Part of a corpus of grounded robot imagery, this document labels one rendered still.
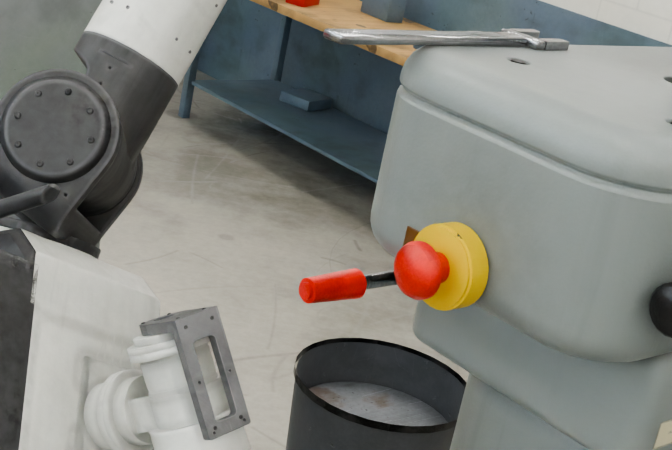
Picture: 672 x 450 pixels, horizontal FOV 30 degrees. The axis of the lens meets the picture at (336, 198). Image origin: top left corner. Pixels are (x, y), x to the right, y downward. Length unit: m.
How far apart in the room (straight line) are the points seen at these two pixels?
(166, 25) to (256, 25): 7.18
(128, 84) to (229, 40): 7.43
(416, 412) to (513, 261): 2.61
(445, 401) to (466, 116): 2.62
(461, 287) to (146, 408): 0.24
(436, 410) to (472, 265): 2.65
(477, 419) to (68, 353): 0.35
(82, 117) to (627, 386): 0.45
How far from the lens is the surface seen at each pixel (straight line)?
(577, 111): 0.83
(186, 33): 1.05
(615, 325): 0.83
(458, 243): 0.85
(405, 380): 3.53
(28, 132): 0.98
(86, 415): 0.96
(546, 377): 0.97
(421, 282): 0.84
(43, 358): 0.94
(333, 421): 3.13
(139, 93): 1.03
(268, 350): 4.77
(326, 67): 7.68
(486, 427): 1.07
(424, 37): 0.92
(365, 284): 0.96
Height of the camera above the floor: 2.06
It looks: 18 degrees down
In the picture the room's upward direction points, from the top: 12 degrees clockwise
